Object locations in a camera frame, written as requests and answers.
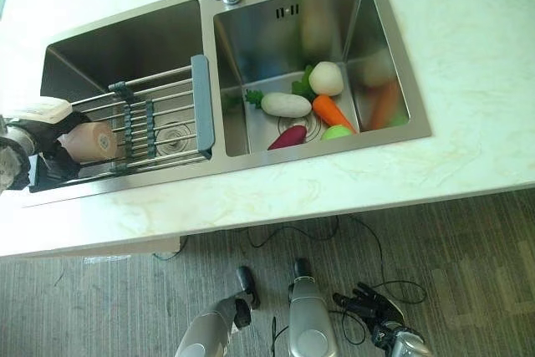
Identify round steel sink drain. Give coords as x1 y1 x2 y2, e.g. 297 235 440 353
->
153 121 198 156
277 114 334 145

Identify stainless steel double sink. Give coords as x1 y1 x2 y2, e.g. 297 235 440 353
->
23 0 432 209

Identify black floor cable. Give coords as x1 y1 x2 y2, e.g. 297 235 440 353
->
152 214 428 357

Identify pink toy sausage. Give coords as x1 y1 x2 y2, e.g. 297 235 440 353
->
57 120 120 165

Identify long white toy radish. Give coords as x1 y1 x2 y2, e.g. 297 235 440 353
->
261 92 313 118

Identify steel drain rack grey ends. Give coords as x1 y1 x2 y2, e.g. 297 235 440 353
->
28 54 217 193

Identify purple toy sweet potato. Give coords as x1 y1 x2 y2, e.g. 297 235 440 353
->
267 125 309 151

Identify green toy ball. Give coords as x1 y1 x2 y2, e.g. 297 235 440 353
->
320 124 353 142

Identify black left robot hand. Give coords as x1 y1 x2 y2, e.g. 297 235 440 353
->
6 96 86 168

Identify orange toy carrot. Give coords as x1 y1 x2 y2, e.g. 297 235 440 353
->
312 94 358 135

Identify silver right robot leg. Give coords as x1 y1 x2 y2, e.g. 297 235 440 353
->
287 258 340 357

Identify round white toy radish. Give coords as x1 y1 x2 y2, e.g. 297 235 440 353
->
308 60 345 97

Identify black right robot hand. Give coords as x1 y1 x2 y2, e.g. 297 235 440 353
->
332 282 405 334

